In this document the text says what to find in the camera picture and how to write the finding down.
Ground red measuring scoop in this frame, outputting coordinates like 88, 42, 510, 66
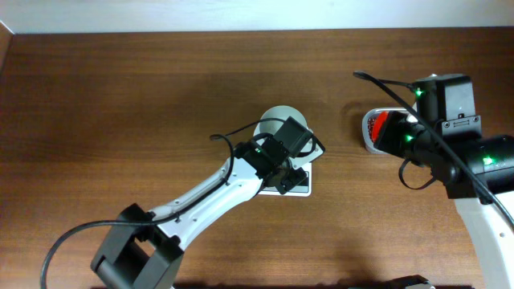
371, 111, 389, 142

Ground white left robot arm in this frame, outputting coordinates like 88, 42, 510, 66
90, 133, 324, 288

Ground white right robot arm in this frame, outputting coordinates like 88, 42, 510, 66
373, 74, 513, 288

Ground white digital kitchen scale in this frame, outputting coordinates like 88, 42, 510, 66
253, 116, 317, 195

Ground white bowl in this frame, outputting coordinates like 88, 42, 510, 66
254, 105, 308, 135

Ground red adzuki beans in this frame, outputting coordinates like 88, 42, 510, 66
367, 116, 377, 138

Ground clear plastic container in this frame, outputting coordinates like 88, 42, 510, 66
361, 108, 418, 154

